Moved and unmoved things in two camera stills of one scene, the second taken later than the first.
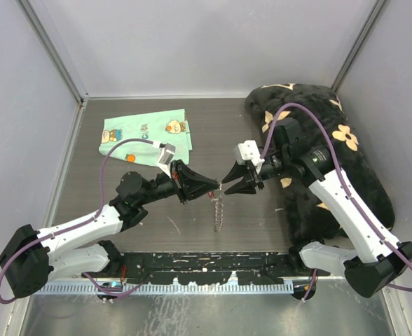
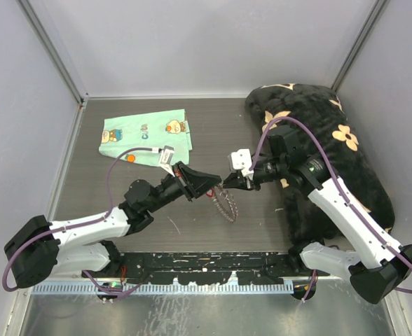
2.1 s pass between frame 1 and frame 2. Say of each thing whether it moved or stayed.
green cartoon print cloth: stayed
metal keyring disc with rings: moved
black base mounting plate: stayed
